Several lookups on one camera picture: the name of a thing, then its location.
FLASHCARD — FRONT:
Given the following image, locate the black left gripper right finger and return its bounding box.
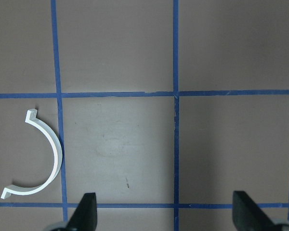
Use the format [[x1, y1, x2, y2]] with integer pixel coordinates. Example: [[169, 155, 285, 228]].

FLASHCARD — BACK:
[[232, 191, 275, 231]]

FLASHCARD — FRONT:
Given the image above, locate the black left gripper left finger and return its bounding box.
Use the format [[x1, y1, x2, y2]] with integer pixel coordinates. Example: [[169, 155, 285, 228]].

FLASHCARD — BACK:
[[65, 192, 98, 231]]

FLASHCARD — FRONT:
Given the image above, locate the white plastic half ring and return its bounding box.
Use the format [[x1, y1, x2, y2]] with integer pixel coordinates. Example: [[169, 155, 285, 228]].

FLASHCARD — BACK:
[[0, 109, 63, 199]]

